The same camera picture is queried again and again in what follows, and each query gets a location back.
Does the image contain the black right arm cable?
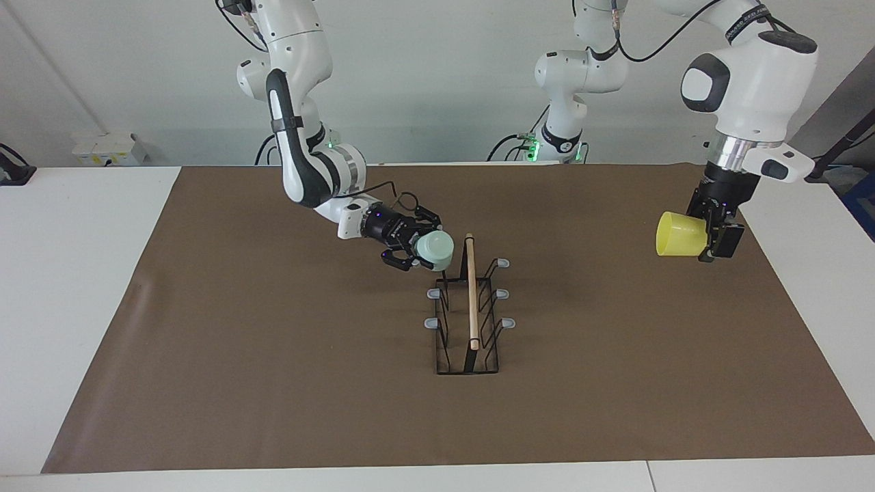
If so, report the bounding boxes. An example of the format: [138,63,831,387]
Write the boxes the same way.
[215,0,421,213]

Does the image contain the yellow plastic cup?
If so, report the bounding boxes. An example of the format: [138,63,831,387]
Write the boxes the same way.
[656,211,709,258]

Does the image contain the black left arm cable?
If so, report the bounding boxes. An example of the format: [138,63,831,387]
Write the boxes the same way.
[610,0,787,64]

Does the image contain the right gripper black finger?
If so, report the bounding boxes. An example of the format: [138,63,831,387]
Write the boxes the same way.
[403,205,444,233]
[381,249,419,272]

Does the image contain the blue crate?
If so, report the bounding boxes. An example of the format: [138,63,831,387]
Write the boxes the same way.
[841,169,875,241]

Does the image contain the white power strip box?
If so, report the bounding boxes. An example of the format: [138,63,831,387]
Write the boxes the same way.
[72,132,148,167]

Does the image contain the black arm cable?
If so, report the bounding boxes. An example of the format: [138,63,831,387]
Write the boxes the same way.
[215,0,421,213]
[610,0,787,64]

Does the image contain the black clamp mount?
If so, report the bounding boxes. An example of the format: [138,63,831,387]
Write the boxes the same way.
[0,143,36,187]

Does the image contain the brown paper table mat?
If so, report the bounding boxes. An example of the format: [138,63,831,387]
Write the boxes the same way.
[41,163,875,474]

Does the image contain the black arm base cables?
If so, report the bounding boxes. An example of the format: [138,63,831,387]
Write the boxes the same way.
[487,102,551,163]

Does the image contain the black wire cup rack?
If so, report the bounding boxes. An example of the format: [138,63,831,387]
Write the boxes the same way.
[424,232,517,375]

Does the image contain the light green plastic cup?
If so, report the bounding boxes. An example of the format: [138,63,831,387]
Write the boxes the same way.
[414,230,455,271]

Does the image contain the black stand pole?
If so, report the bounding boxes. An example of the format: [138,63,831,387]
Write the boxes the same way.
[807,109,875,182]

